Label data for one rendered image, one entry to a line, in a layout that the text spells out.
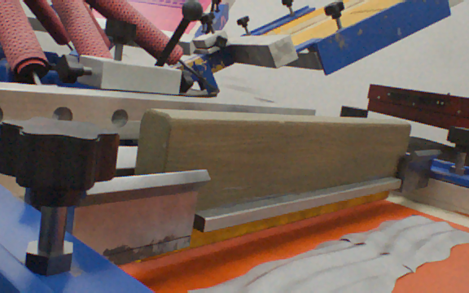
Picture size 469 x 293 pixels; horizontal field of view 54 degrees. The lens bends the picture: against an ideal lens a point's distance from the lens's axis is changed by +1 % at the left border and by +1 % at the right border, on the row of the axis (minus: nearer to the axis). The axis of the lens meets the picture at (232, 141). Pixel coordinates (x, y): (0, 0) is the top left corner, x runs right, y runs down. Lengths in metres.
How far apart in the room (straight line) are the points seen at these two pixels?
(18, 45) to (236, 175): 0.48
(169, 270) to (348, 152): 0.23
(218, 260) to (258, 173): 0.07
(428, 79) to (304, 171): 2.14
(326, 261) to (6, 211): 0.22
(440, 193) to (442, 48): 1.89
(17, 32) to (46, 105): 0.28
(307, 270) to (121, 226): 0.15
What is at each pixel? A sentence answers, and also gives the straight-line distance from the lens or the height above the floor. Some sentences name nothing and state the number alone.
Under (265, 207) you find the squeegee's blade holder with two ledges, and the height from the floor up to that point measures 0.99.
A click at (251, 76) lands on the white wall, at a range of 3.10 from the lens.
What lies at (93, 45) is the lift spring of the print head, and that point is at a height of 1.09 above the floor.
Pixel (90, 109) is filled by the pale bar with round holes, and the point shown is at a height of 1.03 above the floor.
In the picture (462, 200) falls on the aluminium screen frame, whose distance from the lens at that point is 0.65.
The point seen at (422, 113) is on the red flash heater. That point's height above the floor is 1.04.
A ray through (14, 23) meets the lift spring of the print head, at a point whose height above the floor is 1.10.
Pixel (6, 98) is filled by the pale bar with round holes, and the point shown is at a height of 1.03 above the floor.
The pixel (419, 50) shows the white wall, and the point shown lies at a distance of 2.55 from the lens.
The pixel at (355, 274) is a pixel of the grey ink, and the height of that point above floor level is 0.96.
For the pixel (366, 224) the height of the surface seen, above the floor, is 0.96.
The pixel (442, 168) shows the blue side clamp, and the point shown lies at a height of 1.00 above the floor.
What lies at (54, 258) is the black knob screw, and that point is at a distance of 0.20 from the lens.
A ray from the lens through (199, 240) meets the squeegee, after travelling 0.34.
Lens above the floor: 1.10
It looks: 9 degrees down
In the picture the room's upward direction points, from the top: 9 degrees clockwise
